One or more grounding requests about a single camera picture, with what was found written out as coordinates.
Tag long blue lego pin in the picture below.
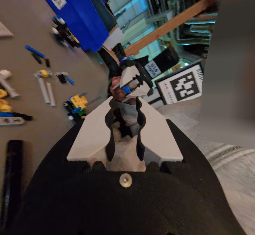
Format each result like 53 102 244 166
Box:
25 45 45 58

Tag person's right hand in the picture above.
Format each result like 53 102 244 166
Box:
109 76 133 104

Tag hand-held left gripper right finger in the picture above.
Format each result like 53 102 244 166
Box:
135 97 184 162

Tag yellow lego connector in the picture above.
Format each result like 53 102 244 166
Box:
0 99 13 112

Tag long black lego piece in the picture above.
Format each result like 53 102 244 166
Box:
0 140 23 235

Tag metal ducts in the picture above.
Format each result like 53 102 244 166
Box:
139 0 219 56

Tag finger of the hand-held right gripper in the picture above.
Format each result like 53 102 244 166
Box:
122 82 154 103
119 66 146 89

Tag lego instruction booklet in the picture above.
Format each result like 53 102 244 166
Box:
0 20 14 39

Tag blue plastic bin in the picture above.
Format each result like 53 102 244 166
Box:
31 0 109 52

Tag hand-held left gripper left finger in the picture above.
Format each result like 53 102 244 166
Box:
67 96 116 162

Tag blue thin lego liftarm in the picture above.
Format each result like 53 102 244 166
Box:
0 111 33 120

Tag wooden beam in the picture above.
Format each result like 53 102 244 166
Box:
124 0 219 58

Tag long grey lego axle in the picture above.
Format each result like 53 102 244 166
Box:
38 77 50 104
46 82 56 107

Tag black chair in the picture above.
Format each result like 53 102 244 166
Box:
99 43 130 78

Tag cardboard box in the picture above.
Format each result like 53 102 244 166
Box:
103 26 125 62

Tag white grey lego connector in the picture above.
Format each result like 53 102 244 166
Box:
0 70 20 98

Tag person's right forearm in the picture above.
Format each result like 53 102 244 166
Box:
114 101 140 132

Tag yellow lego gear assembly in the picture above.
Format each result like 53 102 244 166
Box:
63 93 102 120

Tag light grey thin lego liftarm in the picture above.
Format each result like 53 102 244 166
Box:
0 117 25 126

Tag black lego subassembly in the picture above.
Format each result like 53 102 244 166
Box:
51 16 80 49

